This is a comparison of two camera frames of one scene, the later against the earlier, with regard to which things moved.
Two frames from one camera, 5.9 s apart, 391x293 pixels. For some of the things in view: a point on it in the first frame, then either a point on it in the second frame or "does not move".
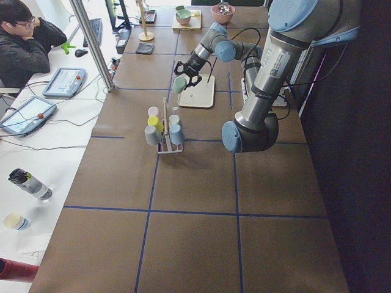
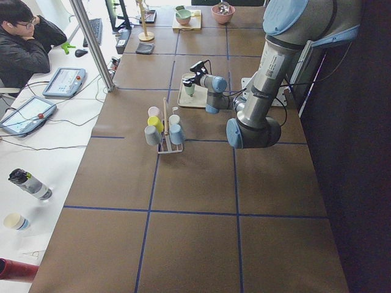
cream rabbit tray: (201, 95) does not move
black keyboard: (96, 25) does not move
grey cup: (153, 137) does not move
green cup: (179, 84) to (190, 90)
